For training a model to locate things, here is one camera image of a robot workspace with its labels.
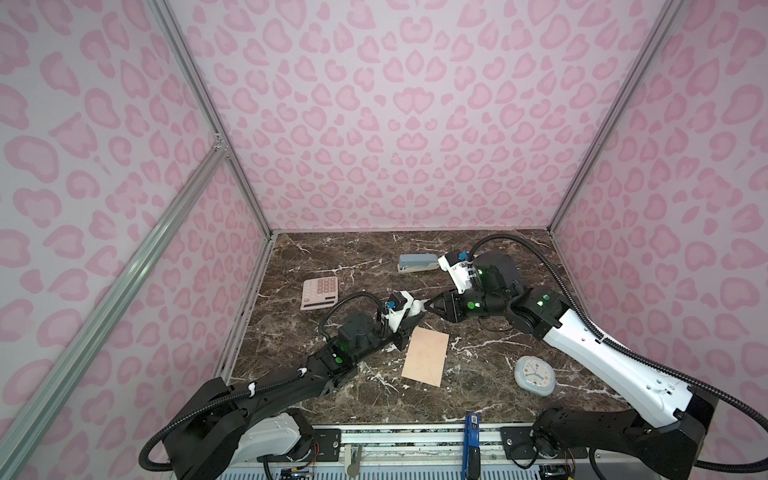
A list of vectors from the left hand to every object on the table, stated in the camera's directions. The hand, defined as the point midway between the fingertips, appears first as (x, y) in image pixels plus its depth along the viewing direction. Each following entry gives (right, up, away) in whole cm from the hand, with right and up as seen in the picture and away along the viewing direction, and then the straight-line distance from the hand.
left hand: (422, 307), depth 73 cm
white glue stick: (-2, +1, -3) cm, 3 cm away
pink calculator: (-32, 0, +27) cm, 42 cm away
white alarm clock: (+32, -20, +9) cm, 39 cm away
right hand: (+1, +2, -6) cm, 6 cm away
